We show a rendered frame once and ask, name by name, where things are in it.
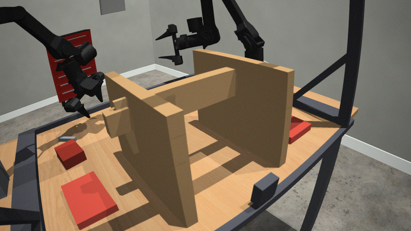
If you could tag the wooden end board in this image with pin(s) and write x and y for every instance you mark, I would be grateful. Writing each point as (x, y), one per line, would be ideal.
(258, 118)
(162, 160)

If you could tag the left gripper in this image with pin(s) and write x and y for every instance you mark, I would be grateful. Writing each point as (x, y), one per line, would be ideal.
(74, 104)

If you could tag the wooden rail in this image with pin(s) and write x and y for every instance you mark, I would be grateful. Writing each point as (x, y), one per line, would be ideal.
(189, 94)

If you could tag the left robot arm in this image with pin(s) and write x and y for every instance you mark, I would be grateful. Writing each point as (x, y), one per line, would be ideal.
(58, 47)

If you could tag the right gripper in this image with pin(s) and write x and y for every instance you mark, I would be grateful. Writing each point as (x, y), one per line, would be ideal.
(181, 43)

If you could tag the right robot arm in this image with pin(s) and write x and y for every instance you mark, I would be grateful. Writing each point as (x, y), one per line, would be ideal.
(208, 33)

